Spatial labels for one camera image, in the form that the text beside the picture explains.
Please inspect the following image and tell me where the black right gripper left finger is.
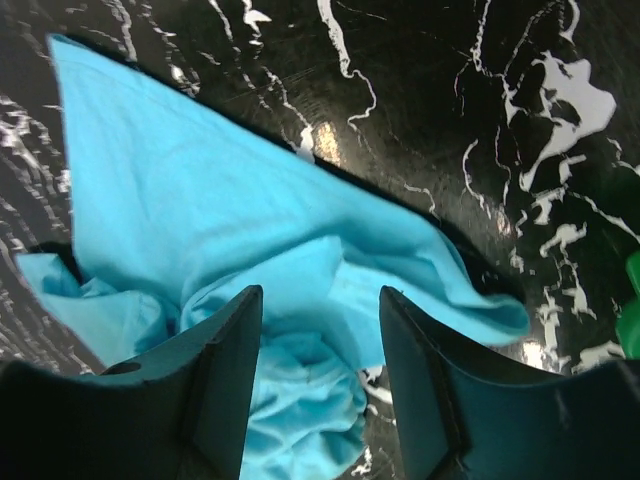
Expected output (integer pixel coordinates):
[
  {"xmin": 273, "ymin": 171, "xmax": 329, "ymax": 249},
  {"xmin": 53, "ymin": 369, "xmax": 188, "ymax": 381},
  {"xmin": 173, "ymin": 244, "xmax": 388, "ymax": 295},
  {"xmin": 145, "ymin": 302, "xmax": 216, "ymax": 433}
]
[{"xmin": 1, "ymin": 286, "xmax": 263, "ymax": 479}]

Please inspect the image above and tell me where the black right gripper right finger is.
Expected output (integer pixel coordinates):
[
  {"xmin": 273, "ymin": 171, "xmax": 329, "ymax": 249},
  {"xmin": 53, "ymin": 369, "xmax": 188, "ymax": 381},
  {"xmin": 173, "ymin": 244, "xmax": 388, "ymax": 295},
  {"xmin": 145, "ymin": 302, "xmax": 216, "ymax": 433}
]
[{"xmin": 379, "ymin": 287, "xmax": 639, "ymax": 479}]

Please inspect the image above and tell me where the light blue t shirt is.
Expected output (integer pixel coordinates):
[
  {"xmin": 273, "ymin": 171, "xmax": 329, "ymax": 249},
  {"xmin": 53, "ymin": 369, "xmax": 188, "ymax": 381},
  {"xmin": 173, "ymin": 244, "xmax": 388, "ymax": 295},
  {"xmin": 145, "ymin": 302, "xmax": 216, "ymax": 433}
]
[{"xmin": 16, "ymin": 35, "xmax": 530, "ymax": 479}]

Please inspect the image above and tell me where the green plastic tray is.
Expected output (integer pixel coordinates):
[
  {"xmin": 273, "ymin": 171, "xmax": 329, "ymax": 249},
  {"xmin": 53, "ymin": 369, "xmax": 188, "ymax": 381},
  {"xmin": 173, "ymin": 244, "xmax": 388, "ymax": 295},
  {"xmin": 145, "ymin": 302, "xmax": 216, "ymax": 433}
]
[{"xmin": 587, "ymin": 164, "xmax": 640, "ymax": 359}]

